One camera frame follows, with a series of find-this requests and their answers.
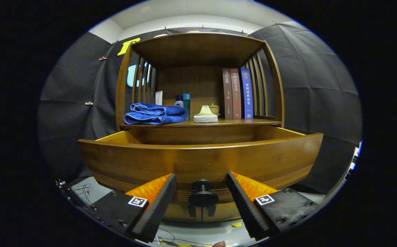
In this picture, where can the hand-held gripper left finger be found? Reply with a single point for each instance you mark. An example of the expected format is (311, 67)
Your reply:
(155, 212)

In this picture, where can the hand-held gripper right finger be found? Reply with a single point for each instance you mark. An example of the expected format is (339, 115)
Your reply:
(245, 209)

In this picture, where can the wooden drawer with black knob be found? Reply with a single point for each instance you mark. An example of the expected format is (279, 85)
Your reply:
(202, 161)

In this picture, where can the wooden cabinet door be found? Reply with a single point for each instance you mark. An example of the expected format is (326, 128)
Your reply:
(179, 213)
(224, 212)

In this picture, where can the wooden countertop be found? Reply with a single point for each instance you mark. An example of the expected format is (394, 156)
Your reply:
(239, 122)

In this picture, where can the wooden cabinet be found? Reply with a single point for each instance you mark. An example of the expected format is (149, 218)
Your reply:
(198, 51)

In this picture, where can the yellow tape piece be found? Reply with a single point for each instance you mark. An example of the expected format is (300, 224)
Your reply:
(236, 224)

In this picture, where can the blue folded towel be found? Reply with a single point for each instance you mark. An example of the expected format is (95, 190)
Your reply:
(154, 115)

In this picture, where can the beige lidded teacup with saucer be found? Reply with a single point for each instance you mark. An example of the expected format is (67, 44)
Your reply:
(215, 109)

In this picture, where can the white bottle with blue cap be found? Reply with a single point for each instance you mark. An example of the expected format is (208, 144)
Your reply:
(179, 102)

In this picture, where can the teal bottle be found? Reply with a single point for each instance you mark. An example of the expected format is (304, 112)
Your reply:
(186, 103)

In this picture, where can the white tube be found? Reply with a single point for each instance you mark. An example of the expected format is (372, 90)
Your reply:
(159, 97)

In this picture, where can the blue book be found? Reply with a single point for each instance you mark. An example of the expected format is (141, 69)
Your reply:
(247, 92)

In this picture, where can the reddish brown book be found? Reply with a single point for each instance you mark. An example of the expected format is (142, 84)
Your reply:
(236, 92)

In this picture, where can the dark brown book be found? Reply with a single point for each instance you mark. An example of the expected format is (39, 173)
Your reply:
(227, 92)

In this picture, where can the white object at edge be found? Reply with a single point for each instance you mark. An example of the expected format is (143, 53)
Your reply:
(353, 161)

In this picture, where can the black backdrop cloth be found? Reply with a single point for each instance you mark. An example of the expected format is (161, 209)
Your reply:
(315, 85)

